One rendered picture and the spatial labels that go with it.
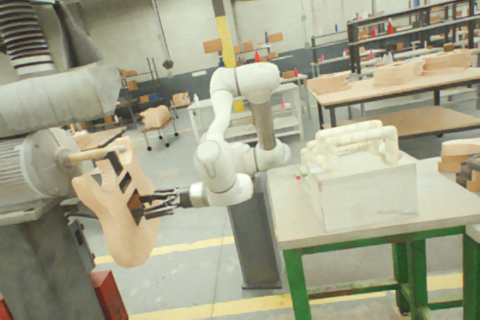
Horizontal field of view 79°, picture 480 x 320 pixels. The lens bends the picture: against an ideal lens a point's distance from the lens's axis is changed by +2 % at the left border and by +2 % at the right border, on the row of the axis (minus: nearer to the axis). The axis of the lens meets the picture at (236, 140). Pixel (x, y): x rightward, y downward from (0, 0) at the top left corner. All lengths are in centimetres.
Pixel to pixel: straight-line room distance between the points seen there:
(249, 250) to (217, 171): 121
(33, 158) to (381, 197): 107
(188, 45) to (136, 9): 235
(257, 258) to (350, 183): 124
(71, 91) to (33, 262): 68
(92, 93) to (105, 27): 1237
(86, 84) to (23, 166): 37
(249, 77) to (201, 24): 1091
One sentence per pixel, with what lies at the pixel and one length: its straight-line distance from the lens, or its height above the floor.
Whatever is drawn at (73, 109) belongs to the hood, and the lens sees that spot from 95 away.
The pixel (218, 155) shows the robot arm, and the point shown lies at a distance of 80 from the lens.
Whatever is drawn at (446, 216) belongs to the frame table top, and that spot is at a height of 93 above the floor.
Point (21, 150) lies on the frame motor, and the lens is 116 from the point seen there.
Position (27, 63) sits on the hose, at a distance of 103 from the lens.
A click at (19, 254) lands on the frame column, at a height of 96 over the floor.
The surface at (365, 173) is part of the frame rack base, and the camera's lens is 88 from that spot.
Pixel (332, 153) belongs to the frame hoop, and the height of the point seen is 117.
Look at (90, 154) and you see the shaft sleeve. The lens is 114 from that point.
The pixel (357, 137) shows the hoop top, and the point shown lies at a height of 120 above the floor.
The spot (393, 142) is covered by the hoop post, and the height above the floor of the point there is 117.
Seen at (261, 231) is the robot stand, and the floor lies 43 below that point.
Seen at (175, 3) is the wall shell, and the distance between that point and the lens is 1244.
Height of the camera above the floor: 147
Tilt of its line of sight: 15 degrees down
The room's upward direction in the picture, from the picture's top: 12 degrees counter-clockwise
